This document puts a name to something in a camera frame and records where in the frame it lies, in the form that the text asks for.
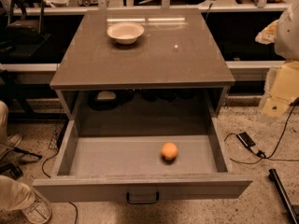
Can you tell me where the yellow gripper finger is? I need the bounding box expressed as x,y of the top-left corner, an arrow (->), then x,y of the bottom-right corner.
261,61 -> 299,118
255,21 -> 278,45

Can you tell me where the orange fruit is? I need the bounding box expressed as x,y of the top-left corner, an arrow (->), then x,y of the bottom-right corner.
161,142 -> 178,161

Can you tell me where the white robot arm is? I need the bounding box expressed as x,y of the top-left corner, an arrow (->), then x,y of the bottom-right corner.
255,2 -> 299,118

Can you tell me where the grey cabinet with counter top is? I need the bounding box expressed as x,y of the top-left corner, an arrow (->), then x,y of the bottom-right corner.
50,9 -> 234,131

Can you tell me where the open grey top drawer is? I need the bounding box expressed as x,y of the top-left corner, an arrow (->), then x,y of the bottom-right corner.
34,119 -> 252,202

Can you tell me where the black power adapter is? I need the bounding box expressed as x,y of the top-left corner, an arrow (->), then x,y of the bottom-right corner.
236,132 -> 255,148

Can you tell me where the black pole on floor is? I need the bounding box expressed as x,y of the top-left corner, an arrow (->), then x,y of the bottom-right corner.
269,169 -> 299,224

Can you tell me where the white bowl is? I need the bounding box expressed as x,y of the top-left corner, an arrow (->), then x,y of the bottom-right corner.
107,22 -> 144,45

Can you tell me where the black chair at left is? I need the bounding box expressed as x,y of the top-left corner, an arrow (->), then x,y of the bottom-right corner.
5,0 -> 49,58

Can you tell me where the white mesh sneaker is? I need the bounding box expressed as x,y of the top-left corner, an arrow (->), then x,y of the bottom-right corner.
21,192 -> 52,224

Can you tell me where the beige trouser leg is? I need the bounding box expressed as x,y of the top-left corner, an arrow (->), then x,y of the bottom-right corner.
0,175 -> 35,211

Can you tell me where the black drawer handle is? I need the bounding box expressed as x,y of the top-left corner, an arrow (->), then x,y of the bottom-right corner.
126,192 -> 160,205

